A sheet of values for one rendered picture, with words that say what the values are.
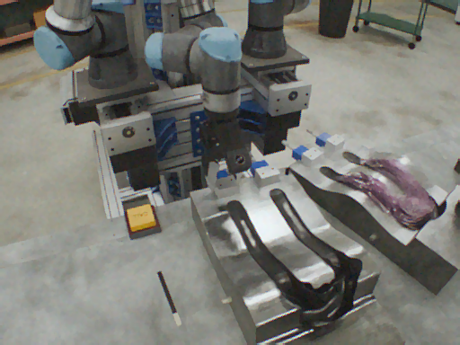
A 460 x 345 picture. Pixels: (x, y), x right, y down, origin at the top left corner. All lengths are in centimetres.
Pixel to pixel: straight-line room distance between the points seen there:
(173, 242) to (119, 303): 20
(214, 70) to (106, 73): 42
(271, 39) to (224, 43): 51
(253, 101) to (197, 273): 60
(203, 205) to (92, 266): 30
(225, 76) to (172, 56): 11
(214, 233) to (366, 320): 35
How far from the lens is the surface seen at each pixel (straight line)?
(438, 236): 82
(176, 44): 66
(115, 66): 96
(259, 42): 110
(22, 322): 83
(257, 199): 79
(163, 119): 105
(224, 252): 70
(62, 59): 83
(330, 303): 68
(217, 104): 65
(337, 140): 103
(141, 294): 76
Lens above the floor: 146
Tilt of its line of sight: 41 degrees down
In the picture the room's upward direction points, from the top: straight up
